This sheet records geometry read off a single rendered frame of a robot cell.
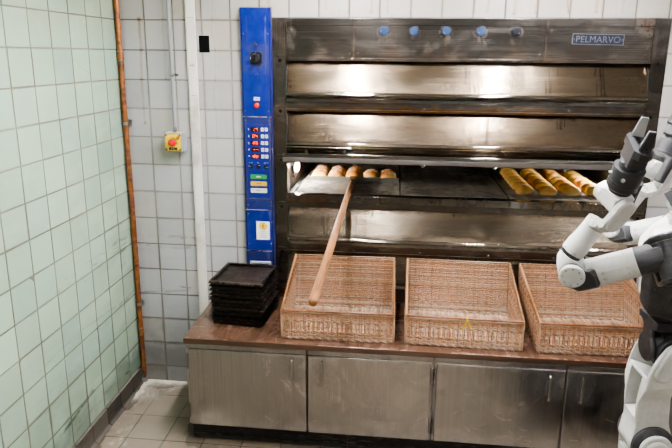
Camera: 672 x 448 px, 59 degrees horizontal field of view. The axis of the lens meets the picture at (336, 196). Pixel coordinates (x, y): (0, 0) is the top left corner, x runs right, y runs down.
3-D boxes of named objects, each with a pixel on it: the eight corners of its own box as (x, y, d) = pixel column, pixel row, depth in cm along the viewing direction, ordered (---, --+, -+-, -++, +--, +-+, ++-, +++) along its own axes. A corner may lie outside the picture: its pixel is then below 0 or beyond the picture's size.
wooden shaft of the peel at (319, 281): (317, 307, 181) (317, 298, 180) (307, 307, 181) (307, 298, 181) (354, 184, 346) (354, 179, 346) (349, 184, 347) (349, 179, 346)
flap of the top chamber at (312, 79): (287, 97, 309) (288, 60, 311) (645, 102, 291) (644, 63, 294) (285, 94, 304) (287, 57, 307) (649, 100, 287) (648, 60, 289)
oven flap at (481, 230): (288, 240, 327) (290, 204, 330) (625, 253, 310) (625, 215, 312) (287, 239, 323) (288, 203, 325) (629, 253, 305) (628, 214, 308)
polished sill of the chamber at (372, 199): (289, 198, 329) (289, 191, 328) (627, 209, 311) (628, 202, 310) (287, 201, 323) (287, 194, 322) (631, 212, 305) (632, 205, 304)
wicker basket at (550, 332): (512, 310, 321) (516, 261, 315) (619, 314, 317) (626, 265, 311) (535, 354, 274) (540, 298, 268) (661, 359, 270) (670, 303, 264)
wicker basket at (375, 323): (294, 299, 333) (293, 252, 327) (394, 303, 329) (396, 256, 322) (278, 339, 286) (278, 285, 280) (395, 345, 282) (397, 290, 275)
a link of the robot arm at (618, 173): (627, 152, 159) (611, 188, 166) (663, 158, 158) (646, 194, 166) (616, 129, 169) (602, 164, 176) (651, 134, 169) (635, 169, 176)
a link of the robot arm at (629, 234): (622, 247, 237) (679, 238, 219) (603, 249, 230) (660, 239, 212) (616, 219, 239) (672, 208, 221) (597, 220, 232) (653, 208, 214)
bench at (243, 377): (220, 384, 354) (216, 293, 340) (643, 411, 330) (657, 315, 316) (187, 443, 299) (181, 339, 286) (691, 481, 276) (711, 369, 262)
